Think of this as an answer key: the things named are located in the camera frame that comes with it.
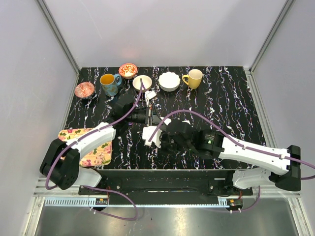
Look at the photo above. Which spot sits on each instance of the cream round bowl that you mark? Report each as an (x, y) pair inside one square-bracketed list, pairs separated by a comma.
[(142, 83)]

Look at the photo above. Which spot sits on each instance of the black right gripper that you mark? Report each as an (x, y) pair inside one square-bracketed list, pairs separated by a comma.
[(163, 134)]

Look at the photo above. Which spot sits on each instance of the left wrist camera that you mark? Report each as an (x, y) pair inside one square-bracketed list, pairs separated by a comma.
[(149, 95)]

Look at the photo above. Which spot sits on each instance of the aluminium table edge rail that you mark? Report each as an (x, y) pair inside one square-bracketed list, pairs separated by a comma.
[(41, 191)]

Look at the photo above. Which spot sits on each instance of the red patterned small dish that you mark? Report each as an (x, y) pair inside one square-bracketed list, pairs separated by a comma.
[(84, 90)]

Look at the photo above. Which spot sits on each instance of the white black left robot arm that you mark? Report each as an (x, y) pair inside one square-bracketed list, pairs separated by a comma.
[(61, 164)]

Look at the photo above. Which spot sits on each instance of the aluminium corner frame post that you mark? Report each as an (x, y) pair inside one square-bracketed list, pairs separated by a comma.
[(276, 25)]

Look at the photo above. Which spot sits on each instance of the blue patterned mug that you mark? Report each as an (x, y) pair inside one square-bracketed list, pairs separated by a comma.
[(111, 84)]

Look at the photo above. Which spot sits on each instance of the floral rectangular tray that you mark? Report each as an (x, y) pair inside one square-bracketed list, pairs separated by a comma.
[(99, 156)]

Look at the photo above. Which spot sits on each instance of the orange floral bowl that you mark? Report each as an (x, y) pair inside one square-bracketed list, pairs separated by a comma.
[(128, 70)]

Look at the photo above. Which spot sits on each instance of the left aluminium frame post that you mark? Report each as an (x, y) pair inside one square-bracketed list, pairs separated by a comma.
[(57, 33)]

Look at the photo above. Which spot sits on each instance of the yellow mug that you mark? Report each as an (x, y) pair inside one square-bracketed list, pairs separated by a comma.
[(193, 78)]

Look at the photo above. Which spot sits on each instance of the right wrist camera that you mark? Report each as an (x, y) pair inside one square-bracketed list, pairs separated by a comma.
[(151, 135)]

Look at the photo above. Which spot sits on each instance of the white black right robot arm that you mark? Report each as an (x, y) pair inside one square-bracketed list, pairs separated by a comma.
[(277, 166)]

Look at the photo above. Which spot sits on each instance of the white remote control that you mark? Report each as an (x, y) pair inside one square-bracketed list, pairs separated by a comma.
[(165, 121)]

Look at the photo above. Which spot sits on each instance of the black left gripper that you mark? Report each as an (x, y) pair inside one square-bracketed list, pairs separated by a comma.
[(154, 119)]

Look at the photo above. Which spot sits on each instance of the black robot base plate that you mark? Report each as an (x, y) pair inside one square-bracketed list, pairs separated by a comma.
[(208, 182)]

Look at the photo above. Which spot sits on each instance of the white scalloped bowl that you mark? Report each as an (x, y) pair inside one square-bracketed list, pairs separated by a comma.
[(169, 81)]

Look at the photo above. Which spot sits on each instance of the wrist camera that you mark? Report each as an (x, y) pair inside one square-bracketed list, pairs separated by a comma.
[(149, 95), (151, 135)]

